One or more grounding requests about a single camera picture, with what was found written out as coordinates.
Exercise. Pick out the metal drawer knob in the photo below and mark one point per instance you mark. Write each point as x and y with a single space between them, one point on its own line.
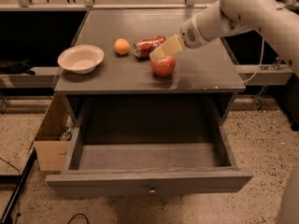
152 190

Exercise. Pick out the cardboard box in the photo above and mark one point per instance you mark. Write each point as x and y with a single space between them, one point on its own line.
50 149

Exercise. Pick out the black floor rail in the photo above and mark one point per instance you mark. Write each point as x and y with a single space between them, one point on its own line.
17 181

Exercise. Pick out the red apple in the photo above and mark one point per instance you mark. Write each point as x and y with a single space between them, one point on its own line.
164 67

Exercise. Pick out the black bag on shelf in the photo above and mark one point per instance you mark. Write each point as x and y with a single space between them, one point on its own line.
15 68

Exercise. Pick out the white paper bowl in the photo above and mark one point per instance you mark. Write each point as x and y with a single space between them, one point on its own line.
81 59

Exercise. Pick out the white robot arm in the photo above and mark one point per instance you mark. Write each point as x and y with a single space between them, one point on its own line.
279 27

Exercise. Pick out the open grey top drawer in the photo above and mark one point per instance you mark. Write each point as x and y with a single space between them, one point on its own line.
198 161

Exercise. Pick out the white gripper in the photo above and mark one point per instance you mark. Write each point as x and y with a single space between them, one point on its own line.
190 34

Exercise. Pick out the grey wooden cabinet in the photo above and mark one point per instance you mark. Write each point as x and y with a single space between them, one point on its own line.
208 69

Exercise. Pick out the red soda can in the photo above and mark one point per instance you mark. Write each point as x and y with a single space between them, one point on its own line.
143 47

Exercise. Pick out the small orange fruit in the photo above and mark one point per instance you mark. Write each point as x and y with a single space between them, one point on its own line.
121 46

